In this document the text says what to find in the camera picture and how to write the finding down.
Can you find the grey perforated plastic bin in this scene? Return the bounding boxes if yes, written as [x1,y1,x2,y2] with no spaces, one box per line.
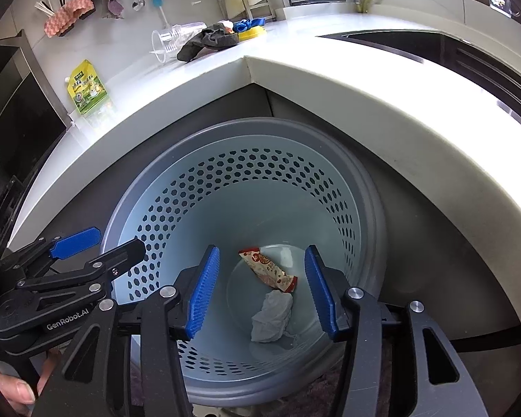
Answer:
[101,117,389,408]

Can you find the crumpled white tissue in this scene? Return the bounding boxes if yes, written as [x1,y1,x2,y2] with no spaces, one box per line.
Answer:
[250,290,295,343]

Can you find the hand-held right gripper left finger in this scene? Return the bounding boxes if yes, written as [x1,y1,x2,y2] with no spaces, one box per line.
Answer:
[34,245,221,417]

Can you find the dark crumpled cloth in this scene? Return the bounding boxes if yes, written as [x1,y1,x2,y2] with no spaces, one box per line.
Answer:
[176,23,240,62]

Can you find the clear plastic cup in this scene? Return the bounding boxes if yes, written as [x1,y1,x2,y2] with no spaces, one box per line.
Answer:
[151,21,207,64]

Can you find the yellow round lid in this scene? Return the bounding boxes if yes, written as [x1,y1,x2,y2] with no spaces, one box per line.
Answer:
[238,26,267,43]

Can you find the blue plastic piece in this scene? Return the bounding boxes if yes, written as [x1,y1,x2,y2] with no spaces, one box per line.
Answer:
[232,17,265,33]

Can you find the red snack wrapper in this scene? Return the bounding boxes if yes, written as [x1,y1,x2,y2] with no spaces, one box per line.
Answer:
[238,247,299,294]

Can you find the dark sink basin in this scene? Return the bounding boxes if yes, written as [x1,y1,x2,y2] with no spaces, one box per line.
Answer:
[317,30,521,111]

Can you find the person's left hand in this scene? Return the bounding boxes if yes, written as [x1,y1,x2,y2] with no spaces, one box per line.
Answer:
[0,347,64,415]

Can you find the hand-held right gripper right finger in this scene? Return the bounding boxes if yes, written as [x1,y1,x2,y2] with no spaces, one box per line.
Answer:
[304,245,489,417]

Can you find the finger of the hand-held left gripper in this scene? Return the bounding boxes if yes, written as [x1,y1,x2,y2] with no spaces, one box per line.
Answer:
[15,238,147,296]
[0,227,102,279]

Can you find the yellow seasoning pouch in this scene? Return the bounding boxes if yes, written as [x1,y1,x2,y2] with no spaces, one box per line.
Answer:
[64,59,115,116]

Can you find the pink hanging cloth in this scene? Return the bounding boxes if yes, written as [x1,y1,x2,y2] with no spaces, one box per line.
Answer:
[43,0,95,38]

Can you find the white bottle brush blue collar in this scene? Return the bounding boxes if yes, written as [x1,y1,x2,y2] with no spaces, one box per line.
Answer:
[150,0,174,31]

